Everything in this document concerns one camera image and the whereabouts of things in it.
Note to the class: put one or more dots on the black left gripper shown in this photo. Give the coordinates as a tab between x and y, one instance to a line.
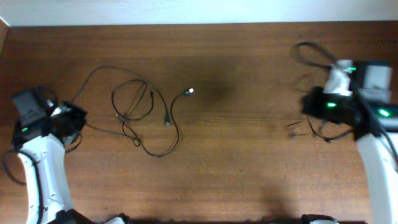
78	116

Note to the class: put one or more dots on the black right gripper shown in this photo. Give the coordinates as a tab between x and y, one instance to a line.
314	96

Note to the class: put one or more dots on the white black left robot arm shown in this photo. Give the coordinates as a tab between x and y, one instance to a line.
44	133

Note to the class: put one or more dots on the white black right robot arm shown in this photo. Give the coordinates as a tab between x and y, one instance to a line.
357	94

